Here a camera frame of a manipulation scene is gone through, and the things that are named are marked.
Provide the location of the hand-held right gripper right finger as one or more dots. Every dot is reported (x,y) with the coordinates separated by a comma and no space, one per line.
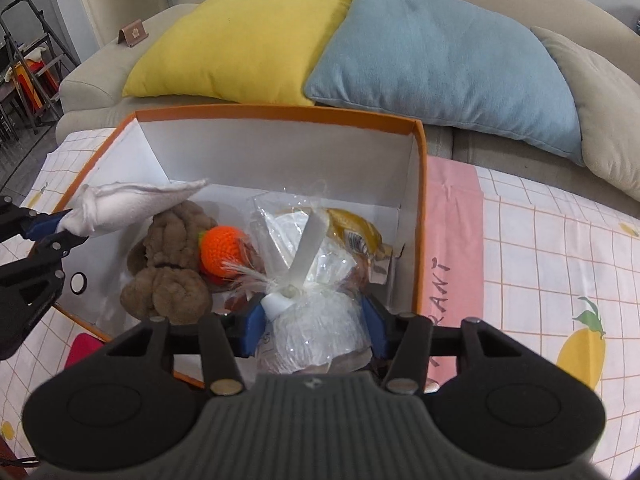
(375,327)

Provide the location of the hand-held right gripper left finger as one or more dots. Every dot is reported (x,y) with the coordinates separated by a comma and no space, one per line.
(255,332)

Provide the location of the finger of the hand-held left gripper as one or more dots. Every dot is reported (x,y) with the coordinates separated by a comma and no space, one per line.
(30,290)
(45,225)

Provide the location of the clear plastic bag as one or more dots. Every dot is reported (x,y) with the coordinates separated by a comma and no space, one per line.
(320,320)

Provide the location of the white cloth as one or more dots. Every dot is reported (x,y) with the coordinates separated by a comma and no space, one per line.
(130,205)

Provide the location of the orange crocheted fruit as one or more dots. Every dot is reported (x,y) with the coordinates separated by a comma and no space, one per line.
(222,250)

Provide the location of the yellow packet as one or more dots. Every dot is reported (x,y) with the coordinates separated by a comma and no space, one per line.
(357,232)

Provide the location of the brown plush toy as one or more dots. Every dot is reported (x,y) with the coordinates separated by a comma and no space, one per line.
(170,260)

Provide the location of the orange cardboard box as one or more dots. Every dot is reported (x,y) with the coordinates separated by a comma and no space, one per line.
(300,160)

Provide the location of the red tin box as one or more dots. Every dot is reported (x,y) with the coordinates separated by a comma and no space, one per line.
(85,352)

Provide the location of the beige sofa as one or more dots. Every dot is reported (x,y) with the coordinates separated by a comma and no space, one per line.
(100,75)

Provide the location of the lemon print bed sheet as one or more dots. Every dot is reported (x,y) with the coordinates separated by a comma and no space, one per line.
(530,240)

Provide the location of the small brown phone stand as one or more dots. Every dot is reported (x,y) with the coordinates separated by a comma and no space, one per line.
(134,32)

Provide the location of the yellow pillow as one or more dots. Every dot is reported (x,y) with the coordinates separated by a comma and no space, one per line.
(240,45)

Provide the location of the blue pillow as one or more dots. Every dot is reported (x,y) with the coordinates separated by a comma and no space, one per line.
(440,70)

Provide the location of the beige pillow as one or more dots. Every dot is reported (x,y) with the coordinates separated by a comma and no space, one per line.
(610,125)

